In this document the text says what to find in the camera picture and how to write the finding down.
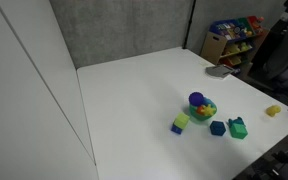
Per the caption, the yellow toy bin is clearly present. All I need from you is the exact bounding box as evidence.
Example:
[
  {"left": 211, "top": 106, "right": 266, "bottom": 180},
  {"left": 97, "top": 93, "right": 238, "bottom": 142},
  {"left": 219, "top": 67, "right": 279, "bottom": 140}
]
[{"left": 224, "top": 42, "right": 242, "bottom": 57}]

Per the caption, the dark grey chair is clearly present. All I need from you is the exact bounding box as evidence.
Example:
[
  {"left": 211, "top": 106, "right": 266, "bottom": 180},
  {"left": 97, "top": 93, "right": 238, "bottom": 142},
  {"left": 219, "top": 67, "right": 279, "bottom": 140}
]
[{"left": 249, "top": 0, "right": 288, "bottom": 92}]

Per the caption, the green toy bin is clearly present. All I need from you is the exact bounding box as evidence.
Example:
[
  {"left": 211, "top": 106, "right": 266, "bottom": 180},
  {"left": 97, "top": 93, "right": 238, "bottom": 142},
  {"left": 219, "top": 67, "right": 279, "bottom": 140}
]
[{"left": 238, "top": 17, "right": 258, "bottom": 38}]

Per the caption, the wooden toy shelf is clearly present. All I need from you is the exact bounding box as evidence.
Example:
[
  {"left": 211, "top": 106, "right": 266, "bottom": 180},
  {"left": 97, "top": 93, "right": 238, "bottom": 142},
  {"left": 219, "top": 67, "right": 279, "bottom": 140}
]
[{"left": 200, "top": 15, "right": 271, "bottom": 74}]

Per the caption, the yellow star toy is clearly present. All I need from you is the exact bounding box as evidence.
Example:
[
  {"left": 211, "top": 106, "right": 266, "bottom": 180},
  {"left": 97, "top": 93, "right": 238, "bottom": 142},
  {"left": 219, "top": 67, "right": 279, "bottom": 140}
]
[{"left": 203, "top": 103, "right": 217, "bottom": 117}]

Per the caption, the green bowl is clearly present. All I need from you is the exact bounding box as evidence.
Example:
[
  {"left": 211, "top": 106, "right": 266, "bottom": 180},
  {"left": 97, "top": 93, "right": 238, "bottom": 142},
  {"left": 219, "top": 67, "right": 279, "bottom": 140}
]
[{"left": 188, "top": 97, "right": 218, "bottom": 122}]

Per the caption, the red toy bin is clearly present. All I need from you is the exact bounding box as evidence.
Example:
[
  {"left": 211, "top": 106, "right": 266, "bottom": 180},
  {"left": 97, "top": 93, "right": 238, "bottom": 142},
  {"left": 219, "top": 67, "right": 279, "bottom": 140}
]
[{"left": 247, "top": 15, "right": 266, "bottom": 35}]

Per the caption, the yellow rubber toy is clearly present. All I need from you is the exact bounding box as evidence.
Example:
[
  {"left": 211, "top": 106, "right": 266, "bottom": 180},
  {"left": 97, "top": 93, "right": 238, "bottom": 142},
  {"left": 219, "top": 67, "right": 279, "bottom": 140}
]
[{"left": 265, "top": 104, "right": 282, "bottom": 118}]

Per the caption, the teal toy block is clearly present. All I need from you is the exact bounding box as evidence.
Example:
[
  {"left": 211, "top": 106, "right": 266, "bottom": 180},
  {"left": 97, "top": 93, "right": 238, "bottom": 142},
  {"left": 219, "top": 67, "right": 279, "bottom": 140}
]
[{"left": 227, "top": 116, "right": 246, "bottom": 129}]

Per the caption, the purple ball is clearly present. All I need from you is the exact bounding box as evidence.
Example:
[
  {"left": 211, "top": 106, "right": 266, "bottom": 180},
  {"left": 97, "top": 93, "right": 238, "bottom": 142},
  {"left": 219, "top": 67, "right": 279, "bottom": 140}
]
[{"left": 188, "top": 91, "right": 205, "bottom": 107}]

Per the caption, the blue toy bin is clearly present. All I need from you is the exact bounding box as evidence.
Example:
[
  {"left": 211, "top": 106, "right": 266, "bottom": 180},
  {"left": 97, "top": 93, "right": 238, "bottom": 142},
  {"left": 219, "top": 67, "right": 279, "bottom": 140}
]
[{"left": 209, "top": 19, "right": 244, "bottom": 42}]

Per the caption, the orange toy piece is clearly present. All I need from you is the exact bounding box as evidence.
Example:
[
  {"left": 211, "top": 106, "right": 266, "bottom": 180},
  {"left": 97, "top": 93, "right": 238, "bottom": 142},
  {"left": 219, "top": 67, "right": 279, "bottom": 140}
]
[{"left": 196, "top": 105, "right": 207, "bottom": 116}]

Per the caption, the small blue cube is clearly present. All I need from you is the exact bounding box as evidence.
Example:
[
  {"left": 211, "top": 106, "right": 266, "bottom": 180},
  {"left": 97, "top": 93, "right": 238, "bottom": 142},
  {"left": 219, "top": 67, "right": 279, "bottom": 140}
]
[{"left": 170, "top": 123, "right": 184, "bottom": 136}]

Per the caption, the black pole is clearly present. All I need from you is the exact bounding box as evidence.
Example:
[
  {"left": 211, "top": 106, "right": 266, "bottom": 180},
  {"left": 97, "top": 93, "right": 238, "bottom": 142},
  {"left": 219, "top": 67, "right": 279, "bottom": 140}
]
[{"left": 182, "top": 0, "right": 198, "bottom": 50}]

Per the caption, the grey metal plate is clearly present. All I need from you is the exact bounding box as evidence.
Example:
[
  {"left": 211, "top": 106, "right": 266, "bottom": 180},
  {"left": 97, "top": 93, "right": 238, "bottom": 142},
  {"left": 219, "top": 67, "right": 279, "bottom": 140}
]
[{"left": 205, "top": 64, "right": 236, "bottom": 81}]

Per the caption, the dark blue hexagon block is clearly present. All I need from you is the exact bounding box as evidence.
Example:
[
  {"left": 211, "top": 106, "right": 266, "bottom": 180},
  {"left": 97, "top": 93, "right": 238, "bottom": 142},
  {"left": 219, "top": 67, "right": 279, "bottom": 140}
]
[{"left": 209, "top": 120, "right": 227, "bottom": 137}]

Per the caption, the lime green cube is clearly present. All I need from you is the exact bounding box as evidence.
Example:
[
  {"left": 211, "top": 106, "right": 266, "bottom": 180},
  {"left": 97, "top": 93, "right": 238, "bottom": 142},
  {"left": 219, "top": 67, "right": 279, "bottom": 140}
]
[{"left": 173, "top": 112, "right": 191, "bottom": 129}]

